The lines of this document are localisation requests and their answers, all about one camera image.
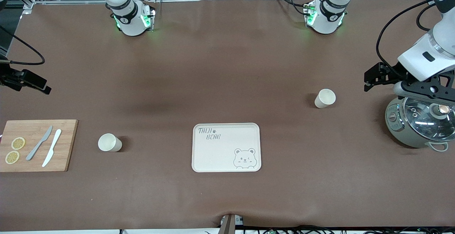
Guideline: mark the grey plastic knife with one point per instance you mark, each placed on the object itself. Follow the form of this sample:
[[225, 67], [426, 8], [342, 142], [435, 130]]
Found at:
[[46, 133]]

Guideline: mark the brown table cover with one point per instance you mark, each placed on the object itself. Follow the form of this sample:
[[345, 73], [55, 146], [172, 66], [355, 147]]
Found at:
[[227, 67]]

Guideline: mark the wooden cutting board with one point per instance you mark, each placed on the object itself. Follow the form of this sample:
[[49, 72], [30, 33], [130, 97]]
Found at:
[[67, 148]]

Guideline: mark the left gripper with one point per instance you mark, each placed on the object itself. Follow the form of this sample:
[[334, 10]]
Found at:
[[391, 71]]

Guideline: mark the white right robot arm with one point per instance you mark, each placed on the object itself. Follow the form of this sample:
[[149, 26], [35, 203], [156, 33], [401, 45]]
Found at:
[[129, 17]]

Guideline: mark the white plastic knife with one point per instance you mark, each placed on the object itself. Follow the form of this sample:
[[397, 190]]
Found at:
[[55, 138]]

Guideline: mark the white cup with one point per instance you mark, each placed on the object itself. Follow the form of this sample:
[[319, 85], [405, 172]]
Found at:
[[325, 98], [106, 142]]

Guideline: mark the grey pot glass lid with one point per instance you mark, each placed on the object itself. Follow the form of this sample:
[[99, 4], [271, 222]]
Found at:
[[398, 131]]

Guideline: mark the grey table edge bracket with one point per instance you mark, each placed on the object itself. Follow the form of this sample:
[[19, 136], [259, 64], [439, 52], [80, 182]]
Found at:
[[229, 224]]

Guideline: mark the lemon slice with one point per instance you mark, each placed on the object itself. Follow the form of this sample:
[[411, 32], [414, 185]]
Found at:
[[12, 157], [18, 143]]

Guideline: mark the cream bear print tray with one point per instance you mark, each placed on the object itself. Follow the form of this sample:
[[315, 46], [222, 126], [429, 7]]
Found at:
[[220, 155]]

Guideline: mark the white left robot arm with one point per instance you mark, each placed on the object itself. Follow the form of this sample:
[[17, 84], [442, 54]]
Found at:
[[328, 20]]

